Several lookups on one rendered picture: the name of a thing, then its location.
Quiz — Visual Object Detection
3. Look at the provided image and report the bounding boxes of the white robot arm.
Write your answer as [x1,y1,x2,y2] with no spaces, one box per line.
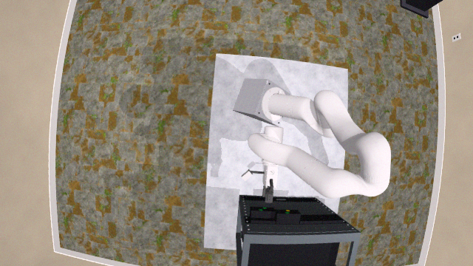
[248,87,391,199]

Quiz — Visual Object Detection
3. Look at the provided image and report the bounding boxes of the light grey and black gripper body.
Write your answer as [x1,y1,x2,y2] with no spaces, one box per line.
[262,163,279,188]

